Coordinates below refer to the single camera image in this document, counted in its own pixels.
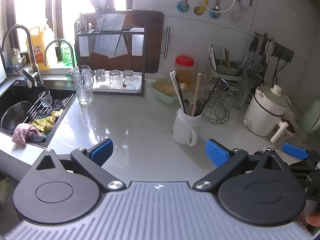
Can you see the white appliance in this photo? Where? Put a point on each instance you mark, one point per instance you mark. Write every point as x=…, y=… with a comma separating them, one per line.
x=2, y=70

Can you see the bunch of assorted chopsticks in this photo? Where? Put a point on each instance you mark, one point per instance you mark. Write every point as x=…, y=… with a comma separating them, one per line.
x=220, y=57

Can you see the white scissors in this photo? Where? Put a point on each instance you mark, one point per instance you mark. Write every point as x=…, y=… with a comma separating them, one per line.
x=269, y=48

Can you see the small cut-glass goblet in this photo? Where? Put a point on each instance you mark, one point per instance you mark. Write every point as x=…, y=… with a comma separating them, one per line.
x=45, y=100

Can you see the white rack holder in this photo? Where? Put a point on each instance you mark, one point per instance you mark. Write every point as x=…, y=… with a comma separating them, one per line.
x=85, y=43
x=138, y=41

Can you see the patterned steel cleaver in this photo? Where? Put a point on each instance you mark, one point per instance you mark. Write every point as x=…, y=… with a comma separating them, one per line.
x=107, y=35

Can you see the row of hanging kitchen utensils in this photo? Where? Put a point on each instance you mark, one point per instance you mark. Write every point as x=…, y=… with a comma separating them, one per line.
x=255, y=55

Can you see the clear drinking glass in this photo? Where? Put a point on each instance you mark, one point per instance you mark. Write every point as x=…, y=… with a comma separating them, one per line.
x=115, y=78
x=100, y=76
x=128, y=77

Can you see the black metal dish rack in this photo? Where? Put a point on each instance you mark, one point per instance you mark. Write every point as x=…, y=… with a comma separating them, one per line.
x=143, y=67

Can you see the yellow oil jug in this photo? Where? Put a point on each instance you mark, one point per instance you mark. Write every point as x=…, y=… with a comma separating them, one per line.
x=41, y=50

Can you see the wooden chopstick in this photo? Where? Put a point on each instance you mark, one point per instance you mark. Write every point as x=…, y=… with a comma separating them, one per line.
x=197, y=92

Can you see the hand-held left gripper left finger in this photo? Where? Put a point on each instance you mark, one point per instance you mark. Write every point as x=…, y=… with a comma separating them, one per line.
x=101, y=151

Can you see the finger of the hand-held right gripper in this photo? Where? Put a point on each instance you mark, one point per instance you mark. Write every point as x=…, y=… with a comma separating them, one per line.
x=295, y=150

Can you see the green electric kettle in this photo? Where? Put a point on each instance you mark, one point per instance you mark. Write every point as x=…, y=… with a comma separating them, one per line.
x=312, y=120

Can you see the black sink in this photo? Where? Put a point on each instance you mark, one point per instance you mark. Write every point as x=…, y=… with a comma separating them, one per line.
x=10, y=92

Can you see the white mug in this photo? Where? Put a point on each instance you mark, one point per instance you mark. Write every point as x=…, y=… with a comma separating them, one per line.
x=183, y=127

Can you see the green bottle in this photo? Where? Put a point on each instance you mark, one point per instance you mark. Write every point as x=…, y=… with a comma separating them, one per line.
x=66, y=53

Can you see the bundle of bamboo skewers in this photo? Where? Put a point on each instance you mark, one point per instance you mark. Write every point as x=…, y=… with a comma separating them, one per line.
x=167, y=87

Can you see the textured glass pitcher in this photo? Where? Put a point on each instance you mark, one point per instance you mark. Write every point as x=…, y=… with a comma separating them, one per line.
x=83, y=85

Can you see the blue pipe flange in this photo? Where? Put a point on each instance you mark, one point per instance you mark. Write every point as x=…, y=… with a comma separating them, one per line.
x=215, y=13
x=183, y=6

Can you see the green plastic basket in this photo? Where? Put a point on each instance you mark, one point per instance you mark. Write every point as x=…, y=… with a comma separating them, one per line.
x=162, y=100

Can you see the dark wooden cutting board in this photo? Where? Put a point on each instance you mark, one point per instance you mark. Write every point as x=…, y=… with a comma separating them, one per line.
x=152, y=42

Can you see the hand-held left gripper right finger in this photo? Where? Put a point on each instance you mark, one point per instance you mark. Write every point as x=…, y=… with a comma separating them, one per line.
x=217, y=153

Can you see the yellow cloth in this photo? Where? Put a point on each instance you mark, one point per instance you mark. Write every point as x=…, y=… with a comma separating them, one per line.
x=45, y=122

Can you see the white electric pot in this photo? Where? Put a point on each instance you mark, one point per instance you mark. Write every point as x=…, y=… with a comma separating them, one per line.
x=265, y=115

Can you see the person's right hand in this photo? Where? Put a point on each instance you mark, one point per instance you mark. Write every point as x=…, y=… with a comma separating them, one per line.
x=314, y=220

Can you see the steel wall hook rail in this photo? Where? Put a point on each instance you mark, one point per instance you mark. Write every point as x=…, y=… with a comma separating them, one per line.
x=262, y=35

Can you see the small steel faucet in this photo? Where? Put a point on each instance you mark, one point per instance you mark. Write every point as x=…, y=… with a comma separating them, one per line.
x=58, y=40

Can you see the black chopstick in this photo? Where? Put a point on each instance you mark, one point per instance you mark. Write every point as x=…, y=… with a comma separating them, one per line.
x=182, y=97

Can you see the steel pot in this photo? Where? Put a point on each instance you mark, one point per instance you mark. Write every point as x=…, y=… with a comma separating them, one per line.
x=15, y=115

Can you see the clear stemmed glass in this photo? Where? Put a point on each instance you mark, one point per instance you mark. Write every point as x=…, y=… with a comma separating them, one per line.
x=231, y=93
x=206, y=90

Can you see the black wall socket strip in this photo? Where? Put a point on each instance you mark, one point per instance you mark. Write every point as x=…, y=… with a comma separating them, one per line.
x=283, y=52

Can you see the pink cloth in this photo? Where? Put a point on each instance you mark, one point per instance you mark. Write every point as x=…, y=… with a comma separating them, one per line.
x=22, y=132

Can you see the window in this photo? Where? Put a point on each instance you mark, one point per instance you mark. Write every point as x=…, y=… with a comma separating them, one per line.
x=32, y=5

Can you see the plain steel cleaver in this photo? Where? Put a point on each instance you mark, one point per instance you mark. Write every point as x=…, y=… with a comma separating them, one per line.
x=122, y=46

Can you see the red-lid plastic jar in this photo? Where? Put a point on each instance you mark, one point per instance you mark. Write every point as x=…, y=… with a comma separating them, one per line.
x=184, y=70

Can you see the tall steel faucet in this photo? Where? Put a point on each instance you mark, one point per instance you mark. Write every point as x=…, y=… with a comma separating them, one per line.
x=16, y=26

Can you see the floral bowl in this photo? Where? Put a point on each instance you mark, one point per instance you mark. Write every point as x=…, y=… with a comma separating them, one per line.
x=291, y=130

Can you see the purple tinted stemmed glass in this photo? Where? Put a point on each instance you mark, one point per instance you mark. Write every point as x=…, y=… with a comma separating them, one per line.
x=220, y=83

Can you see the row of drinking glasses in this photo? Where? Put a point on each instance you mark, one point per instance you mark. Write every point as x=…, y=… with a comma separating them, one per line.
x=117, y=88

